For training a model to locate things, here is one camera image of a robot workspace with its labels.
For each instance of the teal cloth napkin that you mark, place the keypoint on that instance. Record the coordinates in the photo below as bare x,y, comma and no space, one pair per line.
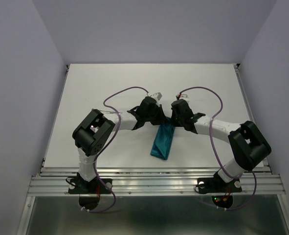
163,140

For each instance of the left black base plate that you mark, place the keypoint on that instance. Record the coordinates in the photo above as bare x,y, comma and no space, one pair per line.
76,185

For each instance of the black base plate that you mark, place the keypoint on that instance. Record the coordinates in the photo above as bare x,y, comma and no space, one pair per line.
217,185
76,185

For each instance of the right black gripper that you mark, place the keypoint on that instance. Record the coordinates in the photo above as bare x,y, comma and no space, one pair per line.
174,123

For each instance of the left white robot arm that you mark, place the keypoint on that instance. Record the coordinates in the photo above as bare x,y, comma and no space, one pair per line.
92,135

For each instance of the aluminium front rail frame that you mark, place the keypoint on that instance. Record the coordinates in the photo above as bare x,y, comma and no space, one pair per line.
156,200

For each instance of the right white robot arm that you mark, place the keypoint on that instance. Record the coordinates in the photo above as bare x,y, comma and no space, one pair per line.
248,145

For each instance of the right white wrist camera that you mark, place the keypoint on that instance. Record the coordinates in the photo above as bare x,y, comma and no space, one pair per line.
185,97

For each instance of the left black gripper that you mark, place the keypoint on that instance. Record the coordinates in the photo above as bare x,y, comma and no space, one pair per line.
161,118

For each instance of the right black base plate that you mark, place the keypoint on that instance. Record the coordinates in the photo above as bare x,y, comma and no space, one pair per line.
217,185

